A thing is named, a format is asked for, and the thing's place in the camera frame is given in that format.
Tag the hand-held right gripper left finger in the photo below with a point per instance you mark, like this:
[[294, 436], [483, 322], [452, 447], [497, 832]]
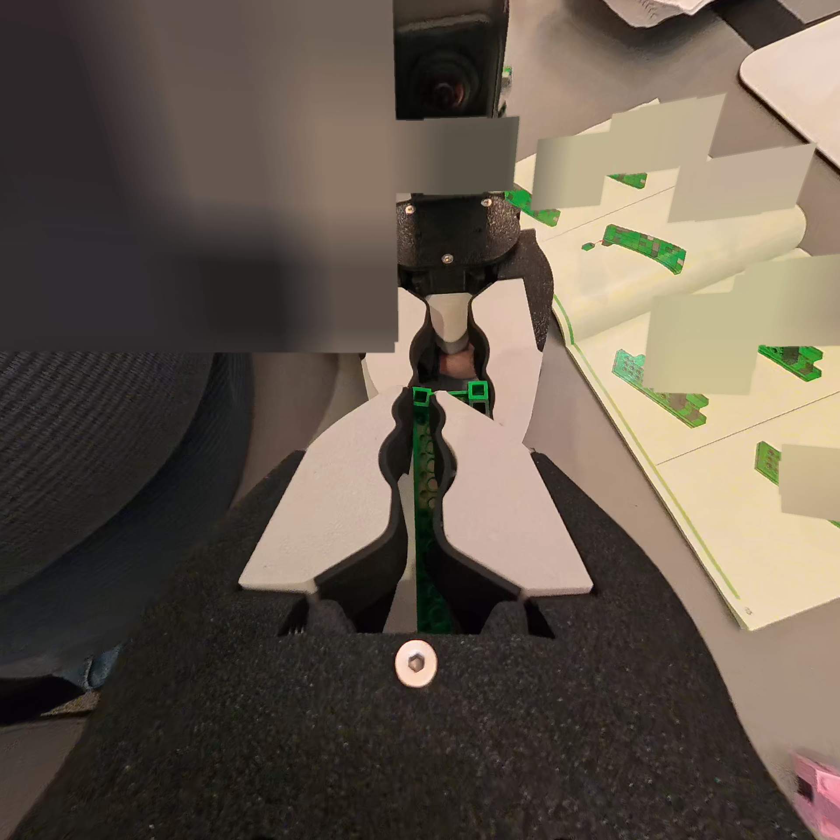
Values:
[[328, 518]]

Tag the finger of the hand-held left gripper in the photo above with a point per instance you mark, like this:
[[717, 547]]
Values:
[[515, 354], [390, 374]]

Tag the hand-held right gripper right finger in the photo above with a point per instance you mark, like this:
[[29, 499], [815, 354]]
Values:
[[512, 518]]

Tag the long green brick plate assembly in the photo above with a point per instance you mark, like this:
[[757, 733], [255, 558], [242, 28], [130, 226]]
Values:
[[423, 512]]

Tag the person's left hand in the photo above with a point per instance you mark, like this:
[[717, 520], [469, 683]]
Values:
[[456, 366]]

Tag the building instruction booklet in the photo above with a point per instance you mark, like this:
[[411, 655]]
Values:
[[709, 499]]

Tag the person's dark grey sweater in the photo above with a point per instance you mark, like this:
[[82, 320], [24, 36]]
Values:
[[85, 446]]

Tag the person's blue jeans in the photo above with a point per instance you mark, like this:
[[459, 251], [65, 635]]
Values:
[[79, 610]]

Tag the crumpled white paper bags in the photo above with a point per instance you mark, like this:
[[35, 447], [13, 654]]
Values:
[[656, 10]]

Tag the pink toy pig figure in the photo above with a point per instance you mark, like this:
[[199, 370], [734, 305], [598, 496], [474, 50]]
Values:
[[820, 794]]

